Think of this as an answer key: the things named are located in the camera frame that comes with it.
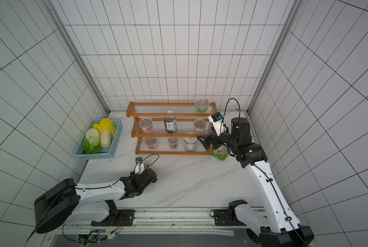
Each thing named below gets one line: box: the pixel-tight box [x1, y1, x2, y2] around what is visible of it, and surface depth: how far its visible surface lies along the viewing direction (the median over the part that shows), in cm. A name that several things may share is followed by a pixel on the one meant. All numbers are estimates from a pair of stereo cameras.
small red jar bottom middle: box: [168, 136, 178, 149], surface depth 95 cm
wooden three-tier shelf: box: [125, 101, 218, 156], surface depth 91 cm
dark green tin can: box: [162, 116, 178, 134], surface depth 83 cm
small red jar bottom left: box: [145, 136, 157, 150], surface depth 96 cm
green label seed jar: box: [194, 97, 210, 114], surface depth 79 cm
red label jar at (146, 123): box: [138, 117, 154, 133], surface depth 88 cm
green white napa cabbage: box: [83, 128, 101, 154], surface depth 94 cm
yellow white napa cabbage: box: [92, 117, 117, 149], surface depth 102 cm
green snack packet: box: [211, 145, 230, 161], surface depth 97 cm
